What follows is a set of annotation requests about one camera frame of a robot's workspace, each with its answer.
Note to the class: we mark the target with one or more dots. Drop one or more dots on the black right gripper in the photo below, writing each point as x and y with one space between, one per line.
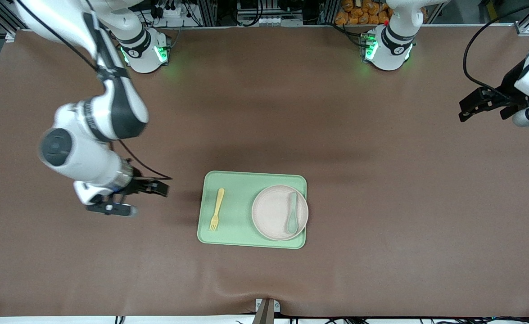
137 184

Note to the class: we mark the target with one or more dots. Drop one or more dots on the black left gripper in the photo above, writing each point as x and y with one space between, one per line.
510 84

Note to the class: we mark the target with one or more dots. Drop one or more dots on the yellow plastic fork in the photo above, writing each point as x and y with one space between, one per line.
219 200

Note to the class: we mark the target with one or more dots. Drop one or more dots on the beige round plate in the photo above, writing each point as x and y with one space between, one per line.
271 211

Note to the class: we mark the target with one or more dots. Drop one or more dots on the pale green plastic spoon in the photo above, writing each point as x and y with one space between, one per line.
290 222

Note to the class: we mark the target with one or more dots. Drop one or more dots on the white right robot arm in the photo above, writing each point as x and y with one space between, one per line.
88 157

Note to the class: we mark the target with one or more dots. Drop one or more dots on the light green rectangular tray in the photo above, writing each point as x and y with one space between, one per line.
237 216

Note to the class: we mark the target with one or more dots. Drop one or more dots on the brown table mat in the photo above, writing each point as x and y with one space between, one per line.
111 270

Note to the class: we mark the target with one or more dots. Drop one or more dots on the orange bread roll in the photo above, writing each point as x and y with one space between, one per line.
369 6
341 18
383 16
348 4
373 19
358 12

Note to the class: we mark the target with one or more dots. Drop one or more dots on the white power strip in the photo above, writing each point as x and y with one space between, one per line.
169 11

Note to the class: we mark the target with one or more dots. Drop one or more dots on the white connector block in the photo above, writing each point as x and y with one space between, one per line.
273 20

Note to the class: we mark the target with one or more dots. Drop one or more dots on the metal clamp bracket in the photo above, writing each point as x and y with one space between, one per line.
266 311

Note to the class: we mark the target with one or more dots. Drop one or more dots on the silver aluminium frame post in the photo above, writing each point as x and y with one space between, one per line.
206 12
329 11

